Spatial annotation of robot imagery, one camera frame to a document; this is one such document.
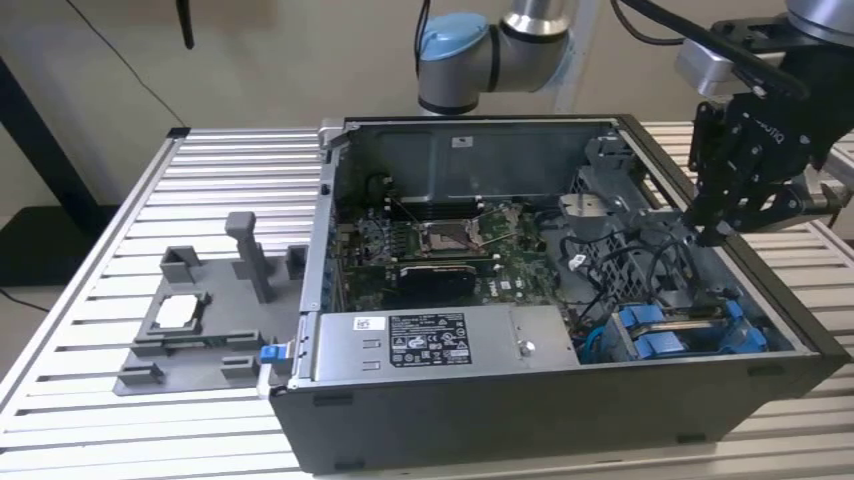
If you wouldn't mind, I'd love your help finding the black open PC case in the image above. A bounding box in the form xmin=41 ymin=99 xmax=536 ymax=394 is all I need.
xmin=256 ymin=113 xmax=854 ymax=476

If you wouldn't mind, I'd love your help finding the thin black cable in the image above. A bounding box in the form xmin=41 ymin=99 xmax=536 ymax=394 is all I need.
xmin=607 ymin=0 xmax=688 ymax=46
xmin=411 ymin=0 xmax=435 ymax=66

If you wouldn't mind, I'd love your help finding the CPU socket with metal frame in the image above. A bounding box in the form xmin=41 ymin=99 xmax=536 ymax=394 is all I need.
xmin=411 ymin=218 xmax=487 ymax=260

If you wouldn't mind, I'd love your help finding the hard disk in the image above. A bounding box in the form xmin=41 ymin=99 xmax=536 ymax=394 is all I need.
xmin=612 ymin=299 xmax=772 ymax=359

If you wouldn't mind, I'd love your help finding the black disk power wire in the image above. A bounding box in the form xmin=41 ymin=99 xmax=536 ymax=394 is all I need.
xmin=649 ymin=239 xmax=692 ymax=311

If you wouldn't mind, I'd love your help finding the green motherboard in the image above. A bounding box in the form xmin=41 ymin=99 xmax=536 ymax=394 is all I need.
xmin=332 ymin=192 xmax=576 ymax=314

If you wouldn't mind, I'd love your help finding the grey plastic parts rack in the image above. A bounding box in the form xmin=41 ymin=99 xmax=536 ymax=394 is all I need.
xmin=112 ymin=211 xmax=312 ymax=399

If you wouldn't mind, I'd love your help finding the black wire with white tag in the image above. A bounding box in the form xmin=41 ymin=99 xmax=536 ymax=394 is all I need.
xmin=557 ymin=233 xmax=601 ymax=281

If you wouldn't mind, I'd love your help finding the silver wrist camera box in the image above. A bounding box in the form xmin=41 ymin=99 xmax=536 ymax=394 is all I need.
xmin=673 ymin=38 xmax=745 ymax=97

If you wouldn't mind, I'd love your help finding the grey metal disk bay cage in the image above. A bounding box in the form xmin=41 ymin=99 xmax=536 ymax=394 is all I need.
xmin=553 ymin=164 xmax=732 ymax=321

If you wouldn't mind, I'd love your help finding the black furniture leg with foot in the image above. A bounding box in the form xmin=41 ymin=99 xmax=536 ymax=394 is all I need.
xmin=0 ymin=54 xmax=125 ymax=289

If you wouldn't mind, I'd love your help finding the blue data wire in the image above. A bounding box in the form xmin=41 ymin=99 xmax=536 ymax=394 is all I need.
xmin=575 ymin=318 xmax=609 ymax=364

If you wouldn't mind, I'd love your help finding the black graphics card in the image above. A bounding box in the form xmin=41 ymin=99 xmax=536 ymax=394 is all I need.
xmin=397 ymin=263 xmax=480 ymax=305

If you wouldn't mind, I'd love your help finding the silver CPU chip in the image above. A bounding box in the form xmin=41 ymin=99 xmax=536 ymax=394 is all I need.
xmin=153 ymin=295 xmax=202 ymax=330

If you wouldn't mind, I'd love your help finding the black hanging strap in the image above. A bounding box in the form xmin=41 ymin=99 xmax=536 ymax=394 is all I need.
xmin=173 ymin=0 xmax=197 ymax=51

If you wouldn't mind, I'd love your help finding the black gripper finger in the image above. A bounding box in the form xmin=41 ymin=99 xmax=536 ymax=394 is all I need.
xmin=685 ymin=149 xmax=735 ymax=247
xmin=732 ymin=172 xmax=843 ymax=235

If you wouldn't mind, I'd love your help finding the silver power supply with label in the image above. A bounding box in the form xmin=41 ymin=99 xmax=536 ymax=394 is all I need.
xmin=310 ymin=304 xmax=579 ymax=390

